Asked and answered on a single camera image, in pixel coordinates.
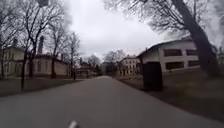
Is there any long yellow building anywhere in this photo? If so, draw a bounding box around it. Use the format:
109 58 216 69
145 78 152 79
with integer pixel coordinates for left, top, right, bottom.
0 44 72 80

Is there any robot's own part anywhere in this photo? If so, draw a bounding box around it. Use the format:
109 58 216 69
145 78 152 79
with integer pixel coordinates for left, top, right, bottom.
67 120 80 128

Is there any white building with dark roof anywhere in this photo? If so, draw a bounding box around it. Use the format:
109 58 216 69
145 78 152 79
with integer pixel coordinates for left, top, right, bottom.
137 38 224 75

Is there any grey asphalt path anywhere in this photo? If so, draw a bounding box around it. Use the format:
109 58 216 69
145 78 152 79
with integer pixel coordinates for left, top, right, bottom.
0 75 224 128

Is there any brown grass verge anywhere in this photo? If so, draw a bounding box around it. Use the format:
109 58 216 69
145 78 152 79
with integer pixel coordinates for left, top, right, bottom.
0 76 98 98

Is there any dark bin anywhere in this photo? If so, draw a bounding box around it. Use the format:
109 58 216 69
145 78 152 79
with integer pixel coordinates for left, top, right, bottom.
142 61 164 92

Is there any row of bare trees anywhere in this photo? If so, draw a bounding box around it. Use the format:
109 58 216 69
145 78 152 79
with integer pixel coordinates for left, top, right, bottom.
0 0 83 81

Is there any small low building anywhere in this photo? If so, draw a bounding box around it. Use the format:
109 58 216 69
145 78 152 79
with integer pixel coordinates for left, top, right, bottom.
74 61 103 79

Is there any dark grass verge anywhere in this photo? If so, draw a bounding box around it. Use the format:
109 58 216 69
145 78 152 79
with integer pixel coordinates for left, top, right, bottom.
113 68 224 123

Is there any large leaning bare tree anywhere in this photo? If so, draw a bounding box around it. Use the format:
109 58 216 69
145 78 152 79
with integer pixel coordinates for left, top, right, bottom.
103 0 224 78

